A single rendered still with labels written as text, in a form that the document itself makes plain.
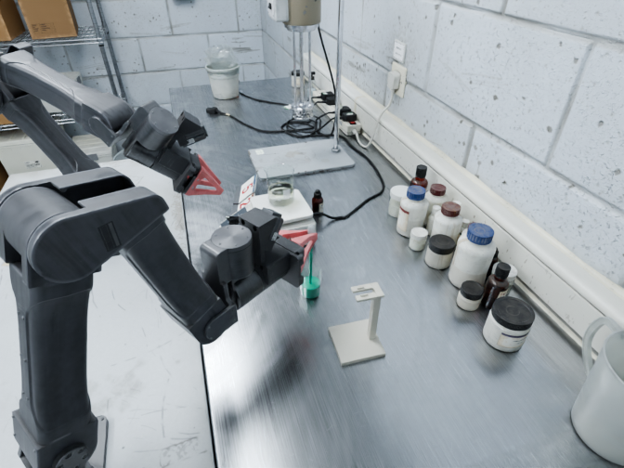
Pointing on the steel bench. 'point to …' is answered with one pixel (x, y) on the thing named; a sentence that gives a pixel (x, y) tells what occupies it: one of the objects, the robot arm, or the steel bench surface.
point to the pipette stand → (359, 331)
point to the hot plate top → (299, 211)
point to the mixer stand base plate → (301, 158)
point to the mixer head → (296, 14)
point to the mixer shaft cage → (302, 82)
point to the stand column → (338, 75)
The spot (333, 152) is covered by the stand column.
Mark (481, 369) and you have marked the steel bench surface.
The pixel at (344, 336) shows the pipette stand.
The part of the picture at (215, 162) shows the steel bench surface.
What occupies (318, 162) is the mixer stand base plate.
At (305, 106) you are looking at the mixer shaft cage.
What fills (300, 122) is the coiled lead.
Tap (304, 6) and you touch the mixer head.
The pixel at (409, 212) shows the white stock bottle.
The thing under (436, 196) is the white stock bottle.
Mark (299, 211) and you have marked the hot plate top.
